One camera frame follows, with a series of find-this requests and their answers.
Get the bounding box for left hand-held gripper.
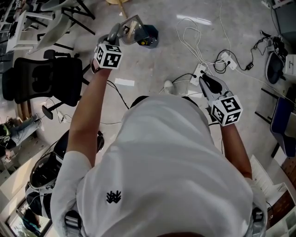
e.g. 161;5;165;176
93;23;123;70

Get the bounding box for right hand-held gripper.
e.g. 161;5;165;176
198;74;244;127

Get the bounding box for transparent grey dustpan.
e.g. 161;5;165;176
117;14;149;46

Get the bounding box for dark teal trash can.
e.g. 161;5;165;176
137;24;160;50

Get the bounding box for person's right forearm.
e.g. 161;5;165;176
219;122;253;180

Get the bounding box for person's left forearm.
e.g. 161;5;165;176
66;66;112;168

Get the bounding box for long white power strip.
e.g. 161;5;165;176
190;63;208;86

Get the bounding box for white paper sheet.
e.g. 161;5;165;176
114;78;136;87

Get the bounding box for short white power strip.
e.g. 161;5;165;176
220;51;238;70

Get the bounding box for person's white shoe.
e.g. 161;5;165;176
159;80;177;94

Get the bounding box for black metal table legs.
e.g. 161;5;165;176
37;0;96;51

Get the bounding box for wooden stool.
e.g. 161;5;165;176
105;0;130;19

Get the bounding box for black mesh office chair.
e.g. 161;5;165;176
1;49;91;120

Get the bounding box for dark blue grey backpack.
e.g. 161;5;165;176
264;36;289;84

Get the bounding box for blue padded chair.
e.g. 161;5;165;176
254;87;296;158

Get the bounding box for white cardboard box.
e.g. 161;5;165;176
283;54;296;76

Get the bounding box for person's white t-shirt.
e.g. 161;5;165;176
49;94;267;237

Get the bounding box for white slatted rack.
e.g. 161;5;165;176
249;154;275;199

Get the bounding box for black helmet device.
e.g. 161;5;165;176
28;129;105;194

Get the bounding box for thin black floor cable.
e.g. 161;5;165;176
106;80;130;110

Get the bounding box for white looped cable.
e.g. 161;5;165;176
175;2;232;68

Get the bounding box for white frame table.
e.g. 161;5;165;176
5;9;56;53

